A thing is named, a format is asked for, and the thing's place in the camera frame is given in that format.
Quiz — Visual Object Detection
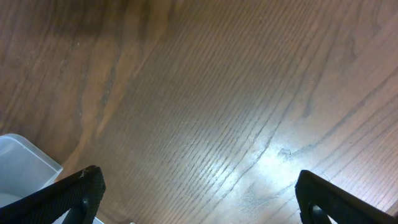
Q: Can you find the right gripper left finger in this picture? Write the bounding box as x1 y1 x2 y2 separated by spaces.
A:
1 166 106 224

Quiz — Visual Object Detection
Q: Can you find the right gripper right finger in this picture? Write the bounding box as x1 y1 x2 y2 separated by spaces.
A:
295 170 397 224

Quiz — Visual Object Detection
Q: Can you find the clear plastic storage bin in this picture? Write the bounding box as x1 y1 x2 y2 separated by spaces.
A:
0 133 105 224

